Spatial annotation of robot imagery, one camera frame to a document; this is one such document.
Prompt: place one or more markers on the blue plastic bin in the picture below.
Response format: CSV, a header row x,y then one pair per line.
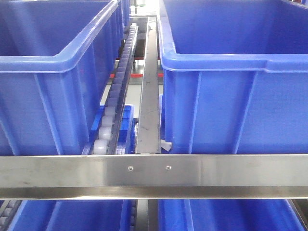
x,y
55,60
235,76

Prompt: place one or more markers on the blue middle lower bin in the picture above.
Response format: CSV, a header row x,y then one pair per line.
x,y
126,137

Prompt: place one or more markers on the steel divider rail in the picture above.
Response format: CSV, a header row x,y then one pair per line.
x,y
148,137

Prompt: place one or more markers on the blue lower bin left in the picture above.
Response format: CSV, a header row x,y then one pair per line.
x,y
73,215

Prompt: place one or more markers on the blue lower bin right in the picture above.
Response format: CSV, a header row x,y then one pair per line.
x,y
227,215

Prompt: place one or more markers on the blue plastic bin left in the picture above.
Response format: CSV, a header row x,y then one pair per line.
x,y
55,60

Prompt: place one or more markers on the white roller conveyor track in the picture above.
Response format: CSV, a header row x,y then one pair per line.
x,y
106,142

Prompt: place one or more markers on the stainless steel shelf rack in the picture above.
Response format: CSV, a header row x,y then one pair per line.
x,y
155,176

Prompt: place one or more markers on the blue plastic bin right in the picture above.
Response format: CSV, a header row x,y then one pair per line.
x,y
235,76

